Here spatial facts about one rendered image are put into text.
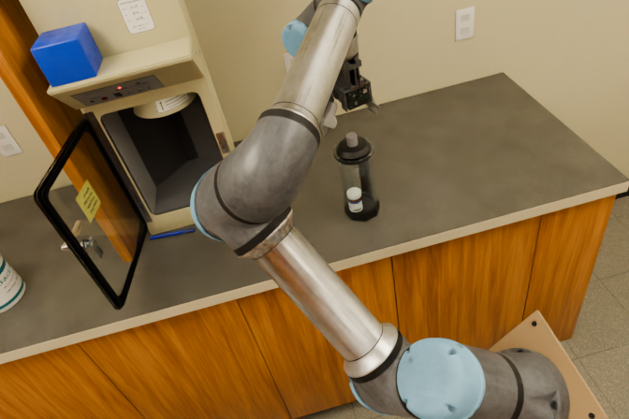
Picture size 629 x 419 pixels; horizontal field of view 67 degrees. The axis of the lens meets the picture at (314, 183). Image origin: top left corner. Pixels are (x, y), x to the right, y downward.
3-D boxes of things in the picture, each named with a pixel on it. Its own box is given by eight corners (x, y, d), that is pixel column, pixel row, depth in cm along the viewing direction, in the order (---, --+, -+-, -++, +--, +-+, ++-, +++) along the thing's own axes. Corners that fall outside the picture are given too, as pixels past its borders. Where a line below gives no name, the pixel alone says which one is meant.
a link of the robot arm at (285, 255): (435, 440, 75) (198, 178, 66) (375, 426, 87) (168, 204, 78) (464, 376, 82) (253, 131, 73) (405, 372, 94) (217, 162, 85)
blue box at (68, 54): (61, 68, 111) (40, 32, 106) (103, 58, 112) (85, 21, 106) (51, 88, 104) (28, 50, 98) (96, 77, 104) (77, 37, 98)
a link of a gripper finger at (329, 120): (323, 142, 114) (339, 108, 110) (313, 131, 118) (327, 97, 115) (333, 144, 116) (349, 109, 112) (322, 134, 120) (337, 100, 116)
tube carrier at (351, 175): (367, 189, 145) (359, 131, 132) (387, 209, 137) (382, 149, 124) (337, 205, 142) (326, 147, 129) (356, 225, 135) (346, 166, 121)
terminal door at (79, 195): (148, 226, 144) (85, 114, 118) (121, 312, 120) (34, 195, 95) (146, 227, 144) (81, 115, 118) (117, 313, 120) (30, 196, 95)
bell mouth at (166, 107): (136, 93, 139) (128, 77, 136) (196, 79, 140) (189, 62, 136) (130, 125, 126) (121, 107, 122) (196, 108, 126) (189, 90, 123)
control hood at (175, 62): (77, 106, 118) (56, 68, 112) (205, 73, 120) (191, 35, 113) (67, 129, 109) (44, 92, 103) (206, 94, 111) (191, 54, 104)
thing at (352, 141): (359, 140, 132) (357, 120, 128) (378, 156, 125) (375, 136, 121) (330, 153, 130) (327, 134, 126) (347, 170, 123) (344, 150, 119)
